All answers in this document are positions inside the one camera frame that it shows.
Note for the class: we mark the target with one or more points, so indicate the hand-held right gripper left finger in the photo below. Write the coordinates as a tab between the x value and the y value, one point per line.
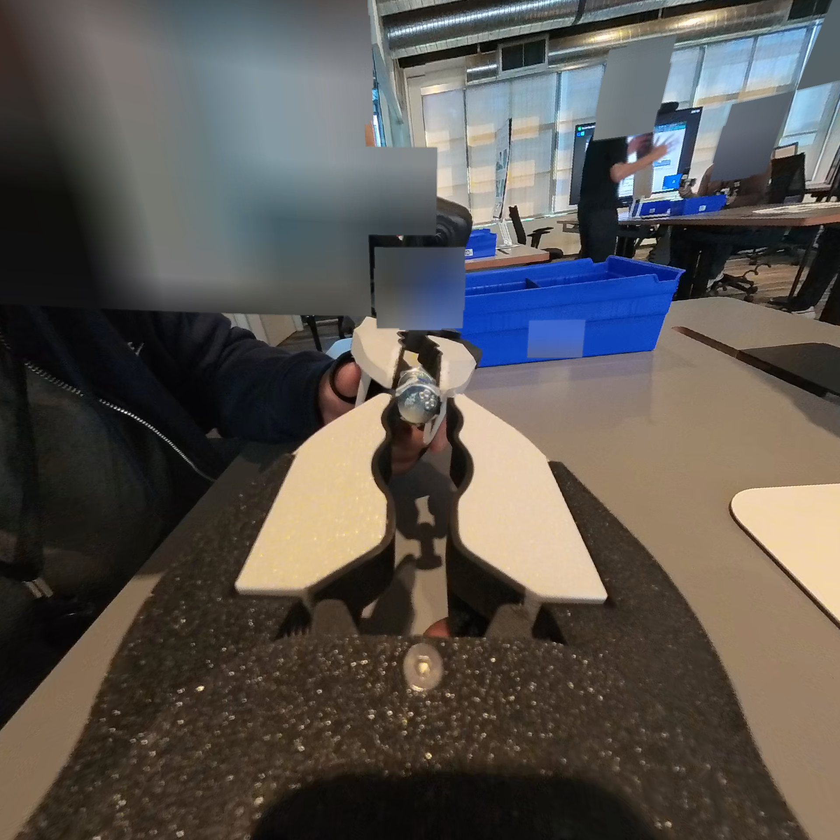
315	518

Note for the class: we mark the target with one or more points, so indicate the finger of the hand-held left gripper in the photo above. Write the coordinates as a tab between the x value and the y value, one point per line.
459	369
374	348

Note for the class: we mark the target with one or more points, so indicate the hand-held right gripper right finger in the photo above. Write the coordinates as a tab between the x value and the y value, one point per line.
525	518

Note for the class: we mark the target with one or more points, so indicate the steel hex bolt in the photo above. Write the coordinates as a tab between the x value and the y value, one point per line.
418	403

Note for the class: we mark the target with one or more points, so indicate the large blue plastic bin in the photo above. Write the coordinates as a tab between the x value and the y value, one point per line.
610	308

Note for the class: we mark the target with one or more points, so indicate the person's left forearm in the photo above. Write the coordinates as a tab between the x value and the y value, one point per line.
262	387

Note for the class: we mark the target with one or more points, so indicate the person's left hand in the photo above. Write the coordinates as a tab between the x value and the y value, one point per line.
331	410

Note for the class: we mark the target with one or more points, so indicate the black office chair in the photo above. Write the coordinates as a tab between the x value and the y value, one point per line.
525	229

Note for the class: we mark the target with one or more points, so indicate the roll-up banner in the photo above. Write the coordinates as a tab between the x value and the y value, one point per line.
502	170

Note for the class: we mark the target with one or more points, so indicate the black vent grille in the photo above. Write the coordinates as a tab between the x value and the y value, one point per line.
523	54

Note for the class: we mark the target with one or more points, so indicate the large display monitor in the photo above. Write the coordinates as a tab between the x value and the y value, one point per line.
679	141

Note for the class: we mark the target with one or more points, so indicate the long wooden desk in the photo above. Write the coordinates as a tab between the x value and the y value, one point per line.
722	222

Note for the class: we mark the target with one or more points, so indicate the black desk mat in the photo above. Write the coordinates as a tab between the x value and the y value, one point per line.
794	367

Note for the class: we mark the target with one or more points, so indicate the black computer monitor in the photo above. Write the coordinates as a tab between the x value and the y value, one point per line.
787	178

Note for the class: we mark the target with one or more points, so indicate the silver ventilation duct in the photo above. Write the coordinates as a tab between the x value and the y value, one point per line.
446	33

